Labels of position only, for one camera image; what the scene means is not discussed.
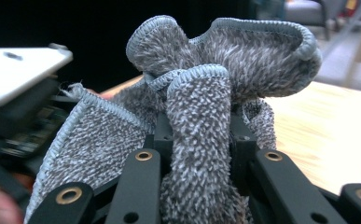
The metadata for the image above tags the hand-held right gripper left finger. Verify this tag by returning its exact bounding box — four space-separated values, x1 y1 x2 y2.
144 111 174 175

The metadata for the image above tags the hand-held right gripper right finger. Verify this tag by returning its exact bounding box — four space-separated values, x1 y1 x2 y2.
229 113 260 188

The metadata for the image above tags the grey terry cloth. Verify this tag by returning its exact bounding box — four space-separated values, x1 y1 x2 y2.
23 14 324 224

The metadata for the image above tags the black cabinet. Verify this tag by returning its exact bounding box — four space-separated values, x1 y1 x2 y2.
249 0 286 20

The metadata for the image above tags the red and yellow object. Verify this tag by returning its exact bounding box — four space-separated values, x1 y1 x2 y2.
340 0 359 20

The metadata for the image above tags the grey metal rail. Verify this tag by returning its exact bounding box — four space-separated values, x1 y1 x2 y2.
319 0 361 55

